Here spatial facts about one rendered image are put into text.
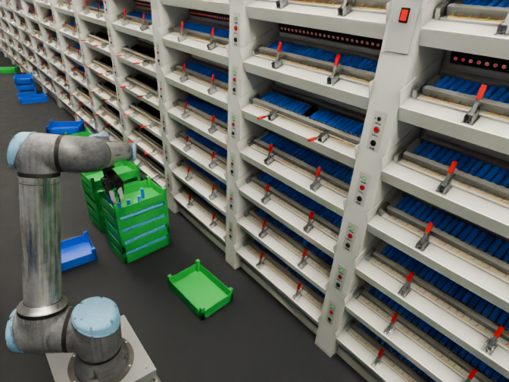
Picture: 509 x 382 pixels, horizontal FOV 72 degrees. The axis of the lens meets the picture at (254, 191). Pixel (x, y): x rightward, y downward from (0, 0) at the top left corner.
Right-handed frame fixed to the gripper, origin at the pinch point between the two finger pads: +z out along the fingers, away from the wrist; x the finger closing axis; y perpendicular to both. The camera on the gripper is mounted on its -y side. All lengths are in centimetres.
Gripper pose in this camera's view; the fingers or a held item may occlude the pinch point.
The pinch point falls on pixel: (118, 202)
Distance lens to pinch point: 197.0
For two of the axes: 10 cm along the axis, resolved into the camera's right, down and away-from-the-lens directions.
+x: -7.3, 3.1, -6.1
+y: -6.7, -1.7, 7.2
